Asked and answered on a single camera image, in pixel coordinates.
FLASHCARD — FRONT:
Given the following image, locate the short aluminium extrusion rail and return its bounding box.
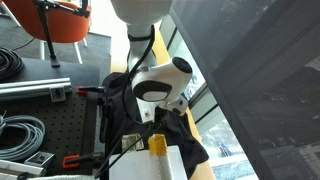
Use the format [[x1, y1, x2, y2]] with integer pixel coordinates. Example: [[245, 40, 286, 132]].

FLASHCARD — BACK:
[[0, 159, 48, 178]]

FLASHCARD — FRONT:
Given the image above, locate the black perforated breadboard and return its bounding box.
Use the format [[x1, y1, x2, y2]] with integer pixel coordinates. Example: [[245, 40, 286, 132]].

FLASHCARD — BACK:
[[0, 92, 98, 176]]

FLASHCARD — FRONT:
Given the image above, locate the flat aluminium bracket plate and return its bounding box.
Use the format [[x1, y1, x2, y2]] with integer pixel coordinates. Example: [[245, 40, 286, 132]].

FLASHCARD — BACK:
[[24, 150, 56, 168]]

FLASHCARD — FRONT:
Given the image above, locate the black cable coil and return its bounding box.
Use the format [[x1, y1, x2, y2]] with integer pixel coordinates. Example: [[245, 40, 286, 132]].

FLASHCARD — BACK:
[[0, 46, 25, 84]]

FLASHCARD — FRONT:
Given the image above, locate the long aluminium extrusion rail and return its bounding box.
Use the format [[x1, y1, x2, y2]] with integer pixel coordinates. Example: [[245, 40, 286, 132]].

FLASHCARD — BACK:
[[0, 77, 73, 102]]

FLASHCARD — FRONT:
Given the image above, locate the white box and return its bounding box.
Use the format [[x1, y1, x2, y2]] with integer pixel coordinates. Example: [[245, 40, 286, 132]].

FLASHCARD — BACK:
[[108, 144, 189, 180]]

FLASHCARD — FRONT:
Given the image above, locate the yellow block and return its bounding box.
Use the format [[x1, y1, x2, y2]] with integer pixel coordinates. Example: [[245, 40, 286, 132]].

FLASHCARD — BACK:
[[147, 133, 169, 157]]

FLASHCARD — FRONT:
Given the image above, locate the orange chair with white legs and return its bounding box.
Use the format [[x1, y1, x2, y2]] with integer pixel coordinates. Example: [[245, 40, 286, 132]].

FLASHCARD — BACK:
[[0, 0, 93, 65]]

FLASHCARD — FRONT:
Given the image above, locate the thin black floor cable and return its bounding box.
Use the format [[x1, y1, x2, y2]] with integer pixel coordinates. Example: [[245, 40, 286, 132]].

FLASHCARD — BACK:
[[11, 36, 36, 53]]

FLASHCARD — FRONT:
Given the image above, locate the grey cable coil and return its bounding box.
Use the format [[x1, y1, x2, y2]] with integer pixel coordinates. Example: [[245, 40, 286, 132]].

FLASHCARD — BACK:
[[0, 114, 46, 163]]

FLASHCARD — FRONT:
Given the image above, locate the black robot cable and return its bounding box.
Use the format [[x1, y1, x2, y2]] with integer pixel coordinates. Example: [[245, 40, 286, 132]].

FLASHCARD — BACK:
[[93, 24, 168, 180]]

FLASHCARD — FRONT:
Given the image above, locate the orange black clamp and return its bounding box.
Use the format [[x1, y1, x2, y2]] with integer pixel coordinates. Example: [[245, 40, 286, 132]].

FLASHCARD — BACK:
[[62, 152, 105, 170], [76, 85, 106, 97]]

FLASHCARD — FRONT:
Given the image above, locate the folded dollar bill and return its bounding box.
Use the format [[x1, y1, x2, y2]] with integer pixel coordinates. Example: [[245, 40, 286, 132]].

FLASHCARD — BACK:
[[121, 132, 145, 154]]

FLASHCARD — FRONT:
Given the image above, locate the small aluminium corner bracket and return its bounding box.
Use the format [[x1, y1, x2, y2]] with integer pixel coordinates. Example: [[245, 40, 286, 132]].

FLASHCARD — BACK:
[[49, 85, 67, 103]]

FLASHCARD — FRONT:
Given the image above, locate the black tripod stand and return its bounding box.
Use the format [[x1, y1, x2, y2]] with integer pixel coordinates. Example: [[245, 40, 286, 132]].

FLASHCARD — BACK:
[[32, 0, 92, 69]]

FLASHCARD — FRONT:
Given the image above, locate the white cloth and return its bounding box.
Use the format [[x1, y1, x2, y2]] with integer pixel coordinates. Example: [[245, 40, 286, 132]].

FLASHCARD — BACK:
[[27, 174, 101, 180]]

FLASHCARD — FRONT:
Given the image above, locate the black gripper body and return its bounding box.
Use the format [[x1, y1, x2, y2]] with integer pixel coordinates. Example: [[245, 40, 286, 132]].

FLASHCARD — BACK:
[[152, 106, 170, 131]]

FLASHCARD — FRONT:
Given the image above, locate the black zip vest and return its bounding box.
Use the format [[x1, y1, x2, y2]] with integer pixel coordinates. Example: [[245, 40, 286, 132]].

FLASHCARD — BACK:
[[99, 70, 210, 180]]

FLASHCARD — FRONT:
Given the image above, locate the blue white window sticker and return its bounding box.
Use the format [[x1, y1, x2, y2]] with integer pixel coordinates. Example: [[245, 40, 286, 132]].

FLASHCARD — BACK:
[[184, 71, 207, 101]]

